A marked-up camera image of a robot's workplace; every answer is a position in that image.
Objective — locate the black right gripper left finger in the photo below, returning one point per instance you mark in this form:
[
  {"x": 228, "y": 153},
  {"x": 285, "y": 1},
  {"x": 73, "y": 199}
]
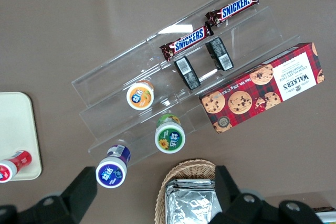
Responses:
[{"x": 65, "y": 203}]

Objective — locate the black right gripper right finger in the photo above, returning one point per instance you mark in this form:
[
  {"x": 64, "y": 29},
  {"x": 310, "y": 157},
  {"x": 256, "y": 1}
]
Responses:
[{"x": 244, "y": 208}]

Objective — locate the oval wicker basket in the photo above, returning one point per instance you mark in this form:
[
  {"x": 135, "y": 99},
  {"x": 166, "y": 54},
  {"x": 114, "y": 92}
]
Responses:
[{"x": 183, "y": 169}]

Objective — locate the beige plastic tray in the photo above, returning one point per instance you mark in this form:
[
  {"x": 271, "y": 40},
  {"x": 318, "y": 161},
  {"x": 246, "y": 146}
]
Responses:
[{"x": 15, "y": 124}]

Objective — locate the purple gum bottle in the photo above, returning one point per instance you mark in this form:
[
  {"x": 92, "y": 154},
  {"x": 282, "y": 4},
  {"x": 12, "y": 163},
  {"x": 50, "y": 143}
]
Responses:
[{"x": 111, "y": 172}]

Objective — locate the stack of foil trays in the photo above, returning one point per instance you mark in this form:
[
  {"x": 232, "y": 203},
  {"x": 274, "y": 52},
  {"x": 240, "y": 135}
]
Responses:
[{"x": 189, "y": 203}]

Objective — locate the red gum bottle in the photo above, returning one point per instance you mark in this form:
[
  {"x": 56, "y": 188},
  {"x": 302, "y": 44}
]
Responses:
[{"x": 15, "y": 165}]

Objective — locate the white plastic snack bin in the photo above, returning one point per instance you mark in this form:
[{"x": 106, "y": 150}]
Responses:
[{"x": 328, "y": 217}]

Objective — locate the green gum bottle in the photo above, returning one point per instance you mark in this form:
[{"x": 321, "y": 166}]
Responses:
[{"x": 170, "y": 136}]

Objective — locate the red Walkers cookie box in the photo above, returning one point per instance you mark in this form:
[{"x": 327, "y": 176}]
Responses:
[{"x": 262, "y": 90}]

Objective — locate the orange gum bottle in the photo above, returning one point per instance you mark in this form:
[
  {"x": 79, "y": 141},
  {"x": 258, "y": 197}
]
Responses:
[{"x": 140, "y": 96}]

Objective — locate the clear acrylic stepped display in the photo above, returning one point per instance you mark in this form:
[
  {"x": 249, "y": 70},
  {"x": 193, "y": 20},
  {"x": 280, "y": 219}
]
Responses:
[{"x": 118, "y": 77}]

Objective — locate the small black box with barcode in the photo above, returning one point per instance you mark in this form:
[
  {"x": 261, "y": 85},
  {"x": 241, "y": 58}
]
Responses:
[
  {"x": 187, "y": 73},
  {"x": 219, "y": 53}
]

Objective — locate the Snickers chocolate bar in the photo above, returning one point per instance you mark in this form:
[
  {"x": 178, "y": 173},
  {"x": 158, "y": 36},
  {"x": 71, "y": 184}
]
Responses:
[
  {"x": 189, "y": 39},
  {"x": 236, "y": 7}
]

